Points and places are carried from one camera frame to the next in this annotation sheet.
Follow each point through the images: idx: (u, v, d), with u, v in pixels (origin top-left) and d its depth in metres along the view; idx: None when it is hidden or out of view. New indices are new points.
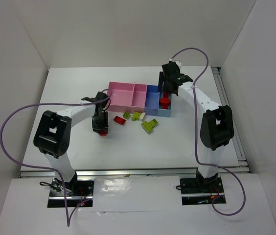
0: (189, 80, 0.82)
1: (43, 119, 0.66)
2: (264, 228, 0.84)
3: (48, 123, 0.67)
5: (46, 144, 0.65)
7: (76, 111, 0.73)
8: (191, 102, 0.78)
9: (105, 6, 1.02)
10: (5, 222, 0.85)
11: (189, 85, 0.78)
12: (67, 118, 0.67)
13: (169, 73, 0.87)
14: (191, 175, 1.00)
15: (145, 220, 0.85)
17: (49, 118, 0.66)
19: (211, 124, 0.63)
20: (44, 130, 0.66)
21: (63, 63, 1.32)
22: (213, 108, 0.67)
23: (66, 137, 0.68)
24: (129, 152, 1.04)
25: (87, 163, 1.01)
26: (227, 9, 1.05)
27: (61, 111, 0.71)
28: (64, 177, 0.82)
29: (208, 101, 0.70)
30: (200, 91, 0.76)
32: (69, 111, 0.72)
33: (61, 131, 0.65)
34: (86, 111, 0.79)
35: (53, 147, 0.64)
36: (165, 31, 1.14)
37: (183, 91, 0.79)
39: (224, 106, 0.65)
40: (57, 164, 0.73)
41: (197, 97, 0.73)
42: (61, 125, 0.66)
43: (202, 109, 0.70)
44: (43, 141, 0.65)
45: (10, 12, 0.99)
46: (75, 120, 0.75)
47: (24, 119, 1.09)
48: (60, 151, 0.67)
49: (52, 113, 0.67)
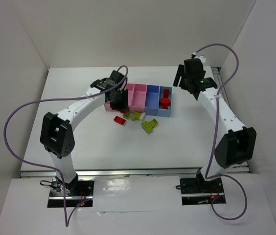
0: (214, 85, 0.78)
1: (45, 123, 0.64)
2: (264, 228, 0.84)
3: (51, 125, 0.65)
5: (50, 145, 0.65)
7: (79, 110, 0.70)
8: (211, 111, 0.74)
9: (105, 5, 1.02)
10: (5, 222, 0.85)
11: (213, 94, 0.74)
12: (67, 124, 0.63)
13: (191, 72, 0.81)
14: (190, 175, 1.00)
15: (145, 220, 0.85)
17: (50, 122, 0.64)
19: (231, 146, 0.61)
20: (46, 132, 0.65)
21: (62, 63, 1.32)
22: (236, 129, 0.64)
23: (70, 140, 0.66)
24: (130, 152, 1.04)
25: (87, 163, 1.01)
26: (227, 10, 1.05)
27: (63, 111, 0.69)
28: (66, 177, 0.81)
29: (232, 118, 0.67)
30: (224, 103, 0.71)
32: (71, 111, 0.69)
33: (61, 136, 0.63)
34: (93, 104, 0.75)
35: (57, 149, 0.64)
36: (166, 31, 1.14)
37: (205, 99, 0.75)
39: (249, 129, 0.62)
40: (59, 163, 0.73)
41: (220, 111, 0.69)
42: (61, 130, 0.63)
43: (224, 127, 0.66)
44: (48, 142, 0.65)
45: (9, 11, 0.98)
46: (79, 118, 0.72)
47: (23, 118, 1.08)
48: (64, 152, 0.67)
49: (53, 115, 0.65)
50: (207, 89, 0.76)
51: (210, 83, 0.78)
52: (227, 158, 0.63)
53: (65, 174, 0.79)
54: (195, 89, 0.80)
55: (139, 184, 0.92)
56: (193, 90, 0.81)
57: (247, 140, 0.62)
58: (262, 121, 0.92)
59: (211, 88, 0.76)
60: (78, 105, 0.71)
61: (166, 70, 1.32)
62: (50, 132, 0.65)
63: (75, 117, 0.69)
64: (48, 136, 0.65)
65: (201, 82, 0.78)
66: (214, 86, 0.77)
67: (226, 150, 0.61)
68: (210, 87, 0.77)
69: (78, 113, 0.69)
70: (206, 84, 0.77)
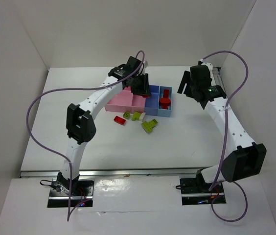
0: (222, 95, 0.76)
1: (69, 113, 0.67)
2: (264, 228, 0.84)
3: (75, 115, 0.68)
5: (74, 131, 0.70)
7: (98, 100, 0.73)
8: (218, 123, 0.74)
9: (105, 5, 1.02)
10: (5, 222, 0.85)
11: (221, 105, 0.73)
12: (88, 115, 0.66)
13: (198, 80, 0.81)
14: (190, 175, 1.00)
15: (145, 220, 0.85)
17: (73, 112, 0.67)
19: (240, 163, 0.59)
20: (71, 121, 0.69)
21: (62, 63, 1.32)
22: (245, 145, 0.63)
23: (92, 128, 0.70)
24: (130, 152, 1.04)
25: (87, 163, 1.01)
26: (227, 10, 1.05)
27: (83, 102, 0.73)
28: (72, 175, 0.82)
29: (241, 132, 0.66)
30: (232, 116, 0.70)
32: (91, 101, 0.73)
33: (84, 126, 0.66)
34: (111, 93, 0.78)
35: (80, 135, 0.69)
36: (166, 31, 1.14)
37: (213, 110, 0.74)
39: (258, 145, 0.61)
40: (78, 152, 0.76)
41: (229, 124, 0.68)
42: (83, 120, 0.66)
43: (233, 142, 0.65)
44: (73, 129, 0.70)
45: (9, 11, 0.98)
46: (99, 107, 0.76)
47: (24, 119, 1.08)
48: (87, 138, 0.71)
49: (76, 106, 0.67)
50: (216, 99, 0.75)
51: (218, 92, 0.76)
52: (235, 173, 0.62)
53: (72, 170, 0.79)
54: (203, 98, 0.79)
55: (139, 184, 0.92)
56: (200, 99, 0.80)
57: (256, 156, 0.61)
58: (262, 121, 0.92)
59: (219, 98, 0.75)
60: (98, 95, 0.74)
61: (166, 70, 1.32)
62: (74, 121, 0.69)
63: (95, 107, 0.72)
64: (72, 124, 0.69)
65: (210, 90, 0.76)
66: (222, 95, 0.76)
67: (234, 166, 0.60)
68: (218, 97, 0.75)
69: (97, 103, 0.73)
70: (215, 93, 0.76)
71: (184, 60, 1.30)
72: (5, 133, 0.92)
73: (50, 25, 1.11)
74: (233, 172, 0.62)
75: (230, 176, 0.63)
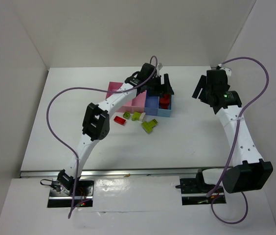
0: (238, 103, 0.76)
1: (88, 111, 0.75)
2: (264, 228, 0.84)
3: (93, 114, 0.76)
5: (90, 129, 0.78)
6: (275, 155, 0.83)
7: (115, 102, 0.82)
8: (228, 132, 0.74)
9: (106, 5, 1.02)
10: (5, 222, 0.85)
11: (234, 114, 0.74)
12: (106, 114, 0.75)
13: (213, 83, 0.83)
14: (191, 175, 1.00)
15: (145, 220, 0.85)
17: (92, 111, 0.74)
19: (242, 177, 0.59)
20: (88, 119, 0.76)
21: (63, 63, 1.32)
22: (251, 160, 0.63)
23: (106, 127, 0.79)
24: (130, 152, 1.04)
25: (88, 163, 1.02)
26: (227, 10, 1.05)
27: (102, 103, 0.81)
28: (77, 174, 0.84)
29: (250, 147, 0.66)
30: (243, 128, 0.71)
32: (109, 103, 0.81)
33: (101, 124, 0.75)
34: (126, 98, 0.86)
35: (95, 132, 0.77)
36: (166, 31, 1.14)
37: (225, 118, 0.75)
39: (265, 162, 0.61)
40: (87, 152, 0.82)
41: (239, 136, 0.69)
42: (101, 119, 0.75)
43: (240, 155, 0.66)
44: (89, 127, 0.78)
45: (9, 11, 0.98)
46: (115, 109, 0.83)
47: (24, 119, 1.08)
48: (101, 136, 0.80)
49: (95, 106, 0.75)
50: (230, 106, 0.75)
51: (234, 99, 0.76)
52: (235, 186, 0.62)
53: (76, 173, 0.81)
54: (217, 103, 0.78)
55: (139, 184, 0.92)
56: (214, 103, 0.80)
57: (261, 173, 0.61)
58: (262, 121, 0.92)
59: (234, 106, 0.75)
60: (115, 98, 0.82)
61: (166, 70, 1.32)
62: (90, 119, 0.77)
63: (112, 108, 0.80)
64: (88, 122, 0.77)
65: (224, 96, 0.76)
66: (238, 103, 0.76)
67: (236, 179, 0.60)
68: (233, 105, 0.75)
69: (114, 105, 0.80)
70: (230, 100, 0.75)
71: (184, 59, 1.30)
72: (5, 132, 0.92)
73: (50, 25, 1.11)
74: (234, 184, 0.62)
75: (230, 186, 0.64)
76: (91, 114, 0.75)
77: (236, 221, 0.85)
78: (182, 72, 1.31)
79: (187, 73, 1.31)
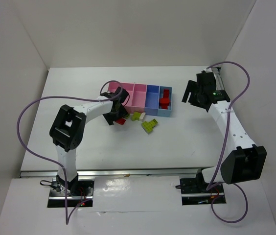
0: (226, 98, 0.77)
1: (60, 113, 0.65)
2: (264, 228, 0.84)
3: (65, 117, 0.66)
5: (59, 136, 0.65)
6: (275, 155, 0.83)
7: (92, 108, 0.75)
8: (220, 125, 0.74)
9: (105, 5, 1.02)
10: (5, 222, 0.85)
11: (224, 107, 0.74)
12: (82, 116, 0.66)
13: (203, 85, 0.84)
14: (190, 175, 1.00)
15: (145, 220, 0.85)
17: (64, 113, 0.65)
19: (238, 164, 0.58)
20: (59, 123, 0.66)
21: (63, 63, 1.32)
22: (245, 146, 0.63)
23: (80, 133, 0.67)
24: (129, 152, 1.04)
25: (90, 162, 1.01)
26: (227, 9, 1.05)
27: (78, 106, 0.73)
28: (68, 176, 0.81)
29: (242, 134, 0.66)
30: (234, 117, 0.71)
32: (85, 107, 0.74)
33: (75, 127, 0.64)
34: (102, 108, 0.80)
35: (65, 140, 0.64)
36: (166, 31, 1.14)
37: (216, 112, 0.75)
39: (258, 147, 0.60)
40: (64, 159, 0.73)
41: (230, 126, 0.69)
42: (76, 121, 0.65)
43: (233, 143, 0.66)
44: (57, 133, 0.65)
45: (9, 11, 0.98)
46: (89, 116, 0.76)
47: (24, 119, 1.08)
48: (73, 145, 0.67)
49: (69, 107, 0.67)
50: (219, 102, 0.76)
51: (223, 96, 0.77)
52: (233, 175, 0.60)
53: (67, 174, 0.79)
54: (207, 101, 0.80)
55: (139, 183, 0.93)
56: (205, 102, 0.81)
57: (256, 159, 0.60)
58: (262, 120, 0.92)
59: (224, 102, 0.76)
60: (91, 104, 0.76)
61: (166, 70, 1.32)
62: (62, 123, 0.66)
63: (88, 113, 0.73)
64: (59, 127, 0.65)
65: (214, 94, 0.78)
66: (226, 98, 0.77)
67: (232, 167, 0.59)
68: (222, 100, 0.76)
69: (91, 109, 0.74)
70: (219, 97, 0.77)
71: (184, 59, 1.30)
72: (5, 132, 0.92)
73: (50, 25, 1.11)
74: (231, 173, 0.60)
75: (228, 176, 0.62)
76: (63, 117, 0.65)
77: (234, 221, 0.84)
78: (182, 72, 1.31)
79: (187, 73, 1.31)
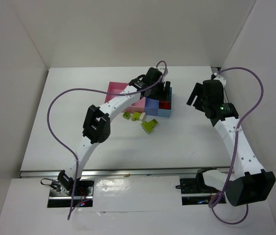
0: (234, 114, 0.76)
1: (88, 113, 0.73)
2: (264, 228, 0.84)
3: (94, 116, 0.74)
5: (90, 131, 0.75)
6: None
7: (117, 105, 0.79)
8: (228, 144, 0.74)
9: (105, 5, 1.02)
10: (5, 222, 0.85)
11: (232, 125, 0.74)
12: (106, 117, 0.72)
13: (210, 95, 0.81)
14: (191, 175, 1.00)
15: (145, 220, 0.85)
17: (92, 113, 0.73)
19: (246, 189, 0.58)
20: (88, 121, 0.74)
21: (63, 63, 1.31)
22: (254, 171, 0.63)
23: (106, 130, 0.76)
24: (130, 153, 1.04)
25: (90, 163, 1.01)
26: (227, 10, 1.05)
27: (104, 105, 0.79)
28: (78, 175, 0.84)
29: (251, 158, 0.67)
30: (242, 137, 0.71)
32: (111, 105, 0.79)
33: (101, 128, 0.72)
34: (129, 101, 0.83)
35: (94, 136, 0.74)
36: (166, 31, 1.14)
37: (223, 130, 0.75)
39: (267, 172, 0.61)
40: (85, 153, 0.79)
41: (239, 147, 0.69)
42: (101, 122, 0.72)
43: (241, 166, 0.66)
44: (89, 129, 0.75)
45: (9, 11, 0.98)
46: (116, 113, 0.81)
47: (24, 119, 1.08)
48: (101, 139, 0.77)
49: (96, 108, 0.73)
50: (227, 118, 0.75)
51: (231, 110, 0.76)
52: (240, 199, 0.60)
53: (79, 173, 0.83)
54: (214, 115, 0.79)
55: (139, 183, 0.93)
56: (211, 115, 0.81)
57: (263, 183, 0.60)
58: (262, 120, 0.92)
59: (232, 118, 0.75)
60: (117, 101, 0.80)
61: None
62: (91, 121, 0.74)
63: (114, 111, 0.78)
64: (89, 124, 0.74)
65: (221, 108, 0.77)
66: (234, 114, 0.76)
67: (240, 193, 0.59)
68: (230, 116, 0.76)
69: (116, 108, 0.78)
70: (226, 112, 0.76)
71: (184, 59, 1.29)
72: (5, 132, 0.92)
73: (49, 25, 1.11)
74: (237, 198, 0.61)
75: (234, 200, 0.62)
76: (91, 116, 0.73)
77: (233, 223, 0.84)
78: (182, 72, 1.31)
79: (187, 73, 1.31)
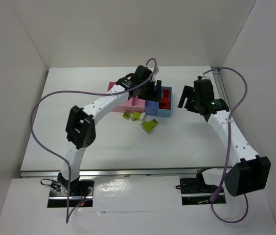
0: (225, 107, 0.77)
1: (71, 115, 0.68)
2: (264, 228, 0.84)
3: (77, 118, 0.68)
5: (74, 134, 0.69)
6: (275, 154, 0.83)
7: (103, 105, 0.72)
8: (221, 136, 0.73)
9: (105, 5, 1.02)
10: (5, 222, 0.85)
11: (224, 117, 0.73)
12: (91, 119, 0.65)
13: (201, 93, 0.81)
14: (190, 175, 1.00)
15: (145, 220, 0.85)
17: (76, 114, 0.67)
19: (242, 176, 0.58)
20: (72, 123, 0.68)
21: (63, 63, 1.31)
22: (249, 158, 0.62)
23: (91, 133, 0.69)
24: (130, 153, 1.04)
25: (92, 163, 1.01)
26: (227, 10, 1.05)
27: (88, 106, 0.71)
28: (72, 176, 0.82)
29: (244, 145, 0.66)
30: (235, 127, 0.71)
32: (96, 106, 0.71)
33: (85, 130, 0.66)
34: (117, 101, 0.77)
35: (79, 139, 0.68)
36: (166, 31, 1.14)
37: (216, 124, 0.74)
39: (262, 157, 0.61)
40: (75, 155, 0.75)
41: (232, 137, 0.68)
42: (85, 124, 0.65)
43: (236, 154, 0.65)
44: (73, 132, 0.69)
45: (9, 11, 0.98)
46: (103, 114, 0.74)
47: (24, 119, 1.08)
48: (86, 144, 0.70)
49: (79, 109, 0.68)
50: (218, 111, 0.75)
51: (222, 105, 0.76)
52: (239, 187, 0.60)
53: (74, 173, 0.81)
54: (207, 111, 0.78)
55: (139, 184, 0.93)
56: (203, 111, 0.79)
57: (260, 169, 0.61)
58: (262, 120, 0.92)
59: (222, 111, 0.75)
60: (103, 101, 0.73)
61: (166, 70, 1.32)
62: (75, 123, 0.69)
63: (99, 112, 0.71)
64: (73, 127, 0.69)
65: (212, 104, 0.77)
66: (225, 108, 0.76)
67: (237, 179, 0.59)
68: (221, 109, 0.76)
69: (102, 108, 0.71)
70: (218, 105, 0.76)
71: (184, 59, 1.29)
72: (5, 132, 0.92)
73: (49, 25, 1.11)
74: (236, 186, 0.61)
75: (233, 188, 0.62)
76: (75, 117, 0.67)
77: (234, 222, 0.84)
78: (182, 72, 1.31)
79: (187, 73, 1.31)
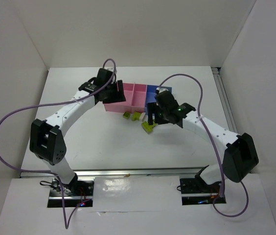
0: (191, 108, 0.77)
1: (34, 130, 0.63)
2: (265, 228, 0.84)
3: (41, 131, 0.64)
5: (41, 151, 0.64)
6: None
7: (68, 114, 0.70)
8: (200, 133, 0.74)
9: (105, 5, 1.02)
10: (4, 223, 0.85)
11: (195, 116, 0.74)
12: (57, 130, 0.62)
13: (166, 105, 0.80)
14: (191, 175, 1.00)
15: (145, 220, 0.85)
17: (38, 129, 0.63)
19: (236, 159, 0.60)
20: (36, 139, 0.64)
21: (63, 63, 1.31)
22: (233, 140, 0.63)
23: (60, 146, 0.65)
24: (130, 153, 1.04)
25: (89, 163, 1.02)
26: (227, 9, 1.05)
27: (52, 118, 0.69)
28: (63, 178, 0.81)
29: (223, 131, 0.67)
30: (208, 120, 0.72)
32: (60, 116, 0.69)
33: (51, 143, 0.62)
34: (82, 107, 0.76)
35: (47, 156, 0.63)
36: (166, 31, 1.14)
37: (190, 125, 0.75)
39: (243, 135, 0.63)
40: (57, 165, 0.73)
41: (210, 129, 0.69)
42: (51, 136, 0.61)
43: (220, 143, 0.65)
44: (39, 149, 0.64)
45: (8, 11, 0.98)
46: (69, 124, 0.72)
47: (23, 119, 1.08)
48: (57, 159, 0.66)
49: (41, 122, 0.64)
50: (188, 113, 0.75)
51: (188, 107, 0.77)
52: (239, 172, 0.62)
53: (64, 176, 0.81)
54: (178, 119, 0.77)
55: (139, 183, 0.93)
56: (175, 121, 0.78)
57: (246, 147, 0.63)
58: (262, 120, 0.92)
59: (191, 112, 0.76)
60: (66, 110, 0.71)
61: (166, 70, 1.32)
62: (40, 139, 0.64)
63: (65, 121, 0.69)
64: (37, 143, 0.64)
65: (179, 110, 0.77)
66: (192, 108, 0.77)
67: (234, 165, 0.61)
68: (189, 111, 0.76)
69: (67, 117, 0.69)
70: (184, 110, 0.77)
71: (184, 59, 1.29)
72: (5, 132, 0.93)
73: (49, 25, 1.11)
74: (236, 172, 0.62)
75: (234, 175, 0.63)
76: (37, 131, 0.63)
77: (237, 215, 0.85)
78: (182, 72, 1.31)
79: (187, 73, 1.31)
